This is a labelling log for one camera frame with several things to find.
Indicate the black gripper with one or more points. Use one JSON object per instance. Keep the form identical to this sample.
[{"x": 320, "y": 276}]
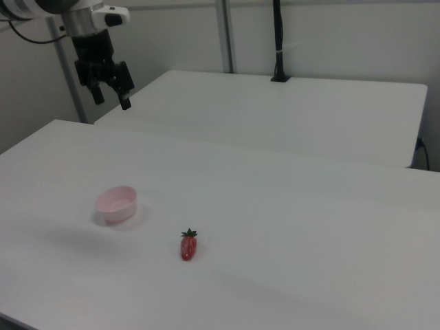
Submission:
[{"x": 93, "y": 48}]

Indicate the red toy strawberry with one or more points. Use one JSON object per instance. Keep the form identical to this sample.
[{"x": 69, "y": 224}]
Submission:
[{"x": 188, "y": 249}]

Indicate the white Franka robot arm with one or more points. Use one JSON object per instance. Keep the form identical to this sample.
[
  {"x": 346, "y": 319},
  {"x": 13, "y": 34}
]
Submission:
[{"x": 38, "y": 8}]

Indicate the pink plastic bowl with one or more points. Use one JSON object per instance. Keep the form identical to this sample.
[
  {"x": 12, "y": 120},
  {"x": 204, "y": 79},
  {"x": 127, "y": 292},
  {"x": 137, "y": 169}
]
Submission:
[{"x": 120, "y": 213}]

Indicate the white side table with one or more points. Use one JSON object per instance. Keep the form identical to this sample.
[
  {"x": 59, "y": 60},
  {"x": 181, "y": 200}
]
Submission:
[{"x": 275, "y": 113}]

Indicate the slim aluminium frame post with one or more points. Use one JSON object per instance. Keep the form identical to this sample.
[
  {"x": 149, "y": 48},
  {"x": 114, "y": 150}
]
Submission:
[{"x": 78, "y": 107}]

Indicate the thick aluminium frame post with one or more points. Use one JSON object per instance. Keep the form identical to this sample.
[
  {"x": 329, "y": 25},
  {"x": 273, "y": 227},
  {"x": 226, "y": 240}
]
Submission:
[{"x": 227, "y": 34}]

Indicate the black camera pole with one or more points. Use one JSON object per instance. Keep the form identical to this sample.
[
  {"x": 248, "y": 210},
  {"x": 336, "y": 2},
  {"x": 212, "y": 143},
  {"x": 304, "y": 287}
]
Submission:
[{"x": 279, "y": 34}]

